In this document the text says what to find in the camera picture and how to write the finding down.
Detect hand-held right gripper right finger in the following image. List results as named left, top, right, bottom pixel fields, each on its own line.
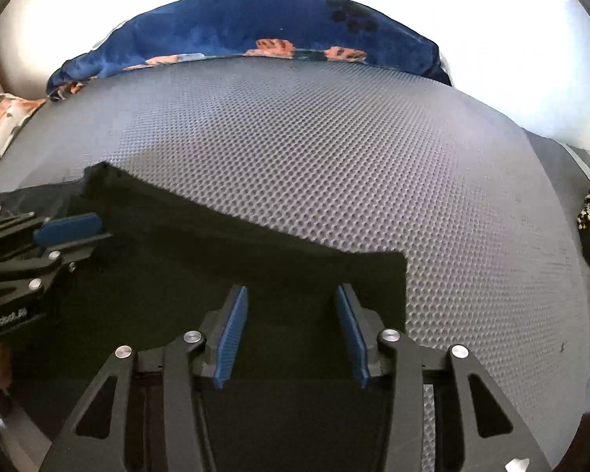
left=334, top=284, right=552, bottom=472

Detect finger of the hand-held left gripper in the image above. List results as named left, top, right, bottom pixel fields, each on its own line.
left=0, top=236, right=111, bottom=313
left=0, top=211, right=111, bottom=256

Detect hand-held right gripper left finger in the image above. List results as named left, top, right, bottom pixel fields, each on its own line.
left=39, top=284, right=250, bottom=472

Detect black pants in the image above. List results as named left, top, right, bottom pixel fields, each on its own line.
left=0, top=163, right=408, bottom=472

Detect white floral pillow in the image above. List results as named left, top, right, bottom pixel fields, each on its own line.
left=0, top=92, right=47, bottom=183

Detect grey mesh mat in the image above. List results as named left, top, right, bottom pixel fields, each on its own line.
left=0, top=56, right=590, bottom=472

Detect blue floral blanket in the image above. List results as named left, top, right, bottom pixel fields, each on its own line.
left=46, top=0, right=448, bottom=101

